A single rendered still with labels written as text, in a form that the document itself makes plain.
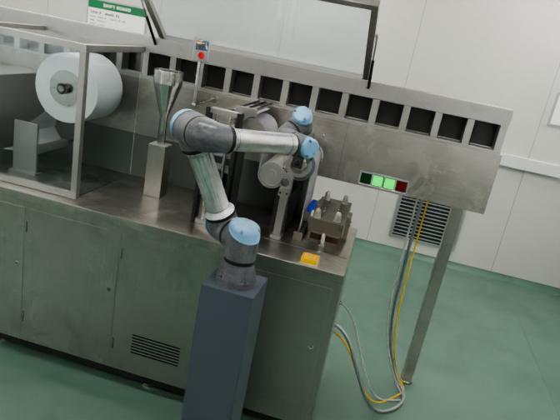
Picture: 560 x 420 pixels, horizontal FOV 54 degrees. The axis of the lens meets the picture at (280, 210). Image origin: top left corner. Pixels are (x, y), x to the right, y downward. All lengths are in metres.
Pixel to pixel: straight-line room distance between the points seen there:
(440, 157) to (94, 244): 1.70
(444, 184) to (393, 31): 2.49
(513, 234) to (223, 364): 3.76
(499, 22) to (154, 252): 3.61
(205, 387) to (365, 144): 1.38
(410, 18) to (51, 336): 3.74
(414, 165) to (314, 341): 0.99
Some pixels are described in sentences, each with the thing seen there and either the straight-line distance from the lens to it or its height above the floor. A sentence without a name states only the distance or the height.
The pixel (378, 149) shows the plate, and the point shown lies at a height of 1.34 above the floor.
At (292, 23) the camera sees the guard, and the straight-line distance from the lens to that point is 2.58.
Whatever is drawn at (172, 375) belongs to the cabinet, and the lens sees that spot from 2.79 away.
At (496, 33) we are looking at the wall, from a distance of 5.12.
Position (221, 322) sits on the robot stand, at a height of 0.77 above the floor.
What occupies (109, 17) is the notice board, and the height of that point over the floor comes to 1.62.
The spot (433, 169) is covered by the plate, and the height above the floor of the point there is 1.30.
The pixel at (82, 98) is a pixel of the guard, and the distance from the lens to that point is 2.58.
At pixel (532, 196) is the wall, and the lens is 5.33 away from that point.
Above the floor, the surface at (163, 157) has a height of 1.12.
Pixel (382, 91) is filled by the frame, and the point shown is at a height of 1.62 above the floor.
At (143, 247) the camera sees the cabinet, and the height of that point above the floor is 0.78.
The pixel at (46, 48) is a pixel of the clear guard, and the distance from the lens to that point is 2.67.
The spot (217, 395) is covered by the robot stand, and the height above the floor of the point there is 0.46.
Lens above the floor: 1.81
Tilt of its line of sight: 18 degrees down
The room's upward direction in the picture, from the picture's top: 11 degrees clockwise
